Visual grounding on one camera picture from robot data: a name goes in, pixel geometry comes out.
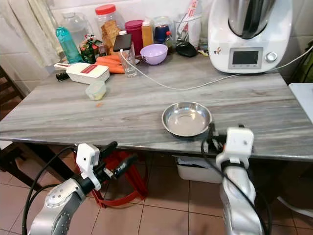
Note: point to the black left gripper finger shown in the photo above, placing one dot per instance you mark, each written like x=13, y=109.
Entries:
x=109, y=148
x=125, y=164

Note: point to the round steel plate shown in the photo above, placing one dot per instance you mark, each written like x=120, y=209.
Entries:
x=186, y=120

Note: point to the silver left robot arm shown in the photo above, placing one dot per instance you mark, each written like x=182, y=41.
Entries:
x=56, y=208

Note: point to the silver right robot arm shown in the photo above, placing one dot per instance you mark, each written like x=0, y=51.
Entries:
x=239, y=205

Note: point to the red plastic stool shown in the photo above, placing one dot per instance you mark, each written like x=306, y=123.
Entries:
x=134, y=188

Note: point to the white plastic bin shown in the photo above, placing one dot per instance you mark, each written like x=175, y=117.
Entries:
x=198, y=171

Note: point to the orange food crumb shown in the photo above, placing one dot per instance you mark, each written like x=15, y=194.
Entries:
x=99, y=104

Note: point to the small clear plastic container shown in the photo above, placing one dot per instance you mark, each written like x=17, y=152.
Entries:
x=95, y=91

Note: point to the white vegetable slicer box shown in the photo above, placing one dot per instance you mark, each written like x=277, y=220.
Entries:
x=87, y=73

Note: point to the orange carrot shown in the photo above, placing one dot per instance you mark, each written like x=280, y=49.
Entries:
x=108, y=58
x=106, y=63
x=117, y=70

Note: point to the clear drinking glass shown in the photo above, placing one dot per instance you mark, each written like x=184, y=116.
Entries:
x=129, y=66

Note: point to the small yellow black packet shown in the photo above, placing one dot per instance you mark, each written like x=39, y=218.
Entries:
x=202, y=52

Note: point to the dark wooden chair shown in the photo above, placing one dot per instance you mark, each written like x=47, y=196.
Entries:
x=11, y=93

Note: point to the black pouch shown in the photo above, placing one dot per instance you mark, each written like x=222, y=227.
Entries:
x=187, y=50

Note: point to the green snack packet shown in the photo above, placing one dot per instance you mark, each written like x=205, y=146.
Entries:
x=90, y=50

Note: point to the white kitchen food processor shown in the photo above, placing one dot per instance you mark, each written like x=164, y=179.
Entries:
x=247, y=46

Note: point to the purple plastic bowl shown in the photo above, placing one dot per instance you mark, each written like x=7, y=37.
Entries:
x=154, y=55

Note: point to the black smartphone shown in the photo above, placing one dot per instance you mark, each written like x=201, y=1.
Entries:
x=122, y=42

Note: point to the small red cap bottle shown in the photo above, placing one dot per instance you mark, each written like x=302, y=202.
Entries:
x=169, y=43

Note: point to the teal water bottle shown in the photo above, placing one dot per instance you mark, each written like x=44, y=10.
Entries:
x=67, y=46

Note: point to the clear plastic utensil container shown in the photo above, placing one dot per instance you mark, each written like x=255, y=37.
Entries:
x=182, y=30

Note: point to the magenta canister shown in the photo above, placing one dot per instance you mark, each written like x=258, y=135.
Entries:
x=134, y=33

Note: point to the tall clear bottle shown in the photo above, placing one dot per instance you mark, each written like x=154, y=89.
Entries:
x=205, y=24

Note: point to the orange sauce bottle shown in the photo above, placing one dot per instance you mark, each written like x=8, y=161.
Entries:
x=147, y=34

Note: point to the red lid cracker jar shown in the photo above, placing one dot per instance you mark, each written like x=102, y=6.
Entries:
x=107, y=27

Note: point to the dark blue jar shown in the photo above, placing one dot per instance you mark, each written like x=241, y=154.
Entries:
x=161, y=32

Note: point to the large clear plastic jug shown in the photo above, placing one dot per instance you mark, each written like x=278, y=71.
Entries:
x=77, y=27

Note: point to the red and white package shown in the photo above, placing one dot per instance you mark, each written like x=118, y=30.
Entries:
x=191, y=11

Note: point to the beige hanging cloth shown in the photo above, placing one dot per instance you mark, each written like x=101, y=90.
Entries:
x=34, y=27

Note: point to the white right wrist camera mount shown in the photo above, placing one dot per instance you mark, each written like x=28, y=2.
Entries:
x=237, y=143

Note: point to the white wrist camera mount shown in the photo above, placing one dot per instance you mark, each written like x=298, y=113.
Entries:
x=88, y=159
x=237, y=143

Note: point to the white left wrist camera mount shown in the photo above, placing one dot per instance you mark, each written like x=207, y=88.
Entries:
x=88, y=159

